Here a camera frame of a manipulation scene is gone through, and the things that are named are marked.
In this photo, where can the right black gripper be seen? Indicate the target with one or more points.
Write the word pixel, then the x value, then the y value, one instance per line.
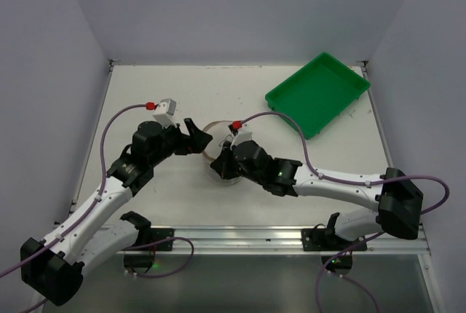
pixel 228 162

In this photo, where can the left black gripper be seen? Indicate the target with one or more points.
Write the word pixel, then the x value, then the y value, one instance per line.
pixel 183 139

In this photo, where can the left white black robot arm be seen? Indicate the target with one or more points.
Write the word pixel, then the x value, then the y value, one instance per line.
pixel 55 266

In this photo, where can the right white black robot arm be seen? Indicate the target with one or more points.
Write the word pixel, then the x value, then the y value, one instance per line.
pixel 388 203

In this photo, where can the green plastic tray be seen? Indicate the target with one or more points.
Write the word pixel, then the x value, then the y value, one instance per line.
pixel 317 93

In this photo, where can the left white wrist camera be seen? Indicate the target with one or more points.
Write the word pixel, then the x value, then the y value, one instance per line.
pixel 163 111

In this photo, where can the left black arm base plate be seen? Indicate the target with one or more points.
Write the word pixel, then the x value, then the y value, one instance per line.
pixel 155 235

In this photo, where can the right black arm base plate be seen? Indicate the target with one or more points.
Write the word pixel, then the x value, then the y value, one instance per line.
pixel 313 239

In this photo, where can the aluminium front rail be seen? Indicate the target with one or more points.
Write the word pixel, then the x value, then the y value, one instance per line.
pixel 282 240

